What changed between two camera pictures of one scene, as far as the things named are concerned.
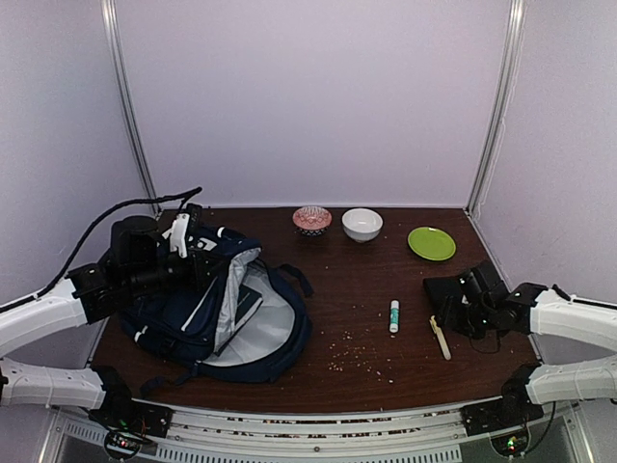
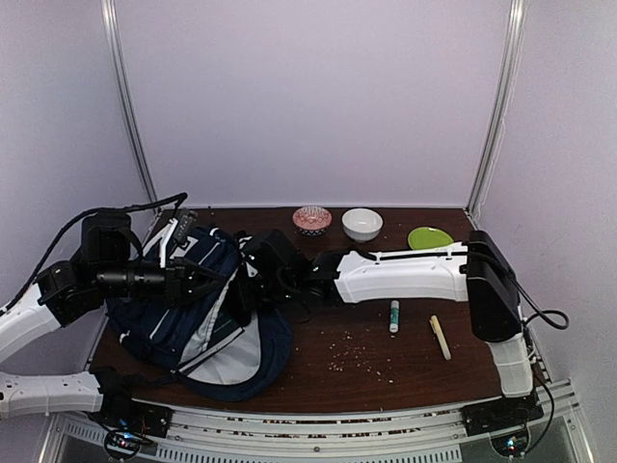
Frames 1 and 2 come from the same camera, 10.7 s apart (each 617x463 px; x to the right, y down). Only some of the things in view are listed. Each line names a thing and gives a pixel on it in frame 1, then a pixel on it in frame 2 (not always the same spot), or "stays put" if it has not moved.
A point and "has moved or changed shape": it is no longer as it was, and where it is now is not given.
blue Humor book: [249, 301] to [224, 332]
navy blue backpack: [180, 333] has moved or changed shape
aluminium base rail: [212, 434] stays put
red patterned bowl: [311, 220] stays put
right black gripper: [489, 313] to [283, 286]
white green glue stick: [394, 316] stays put
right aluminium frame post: [509, 71] stays put
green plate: [432, 243] stays put
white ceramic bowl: [362, 225] stays put
